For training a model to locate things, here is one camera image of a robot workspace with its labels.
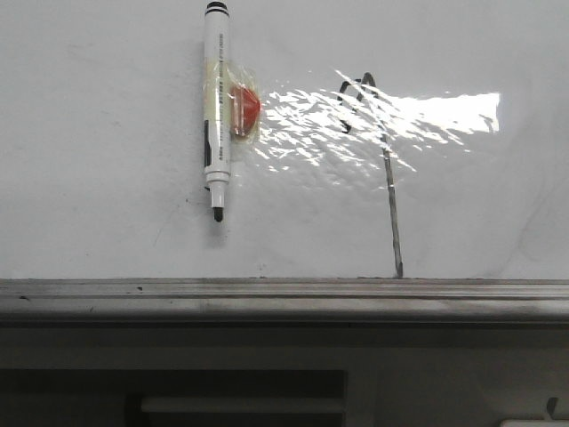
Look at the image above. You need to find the white whiteboard marker black tip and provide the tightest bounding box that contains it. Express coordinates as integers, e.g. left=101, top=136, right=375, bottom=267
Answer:
left=204, top=1, right=231, bottom=222

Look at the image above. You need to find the red round magnet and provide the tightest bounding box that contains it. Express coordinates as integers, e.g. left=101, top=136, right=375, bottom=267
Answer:
left=229, top=85, right=260, bottom=137

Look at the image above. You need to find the clear adhesive tape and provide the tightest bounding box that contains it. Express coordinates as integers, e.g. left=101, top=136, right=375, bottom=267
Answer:
left=203, top=60, right=261, bottom=144

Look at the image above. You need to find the white whiteboard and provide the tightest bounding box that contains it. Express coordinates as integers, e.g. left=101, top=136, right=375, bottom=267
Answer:
left=1, top=1, right=568, bottom=279

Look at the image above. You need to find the aluminium whiteboard tray rail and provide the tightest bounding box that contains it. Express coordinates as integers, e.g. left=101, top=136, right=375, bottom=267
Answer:
left=1, top=277, right=568, bottom=324

